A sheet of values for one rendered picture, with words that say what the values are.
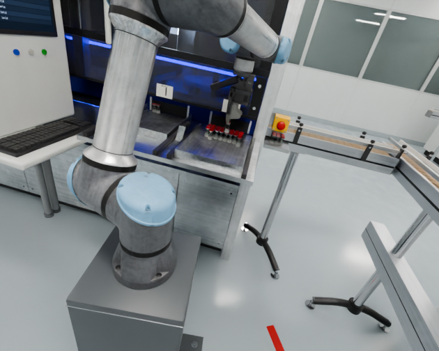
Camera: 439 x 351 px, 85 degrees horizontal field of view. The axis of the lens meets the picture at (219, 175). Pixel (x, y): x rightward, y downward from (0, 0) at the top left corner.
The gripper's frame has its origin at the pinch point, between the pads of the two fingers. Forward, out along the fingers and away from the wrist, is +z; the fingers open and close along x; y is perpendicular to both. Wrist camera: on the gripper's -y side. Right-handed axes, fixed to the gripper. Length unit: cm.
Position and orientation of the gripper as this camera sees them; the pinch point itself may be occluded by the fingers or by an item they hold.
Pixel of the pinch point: (227, 120)
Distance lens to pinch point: 104.9
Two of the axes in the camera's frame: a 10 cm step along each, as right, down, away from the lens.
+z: -1.8, 8.5, 5.0
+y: 9.6, 2.6, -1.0
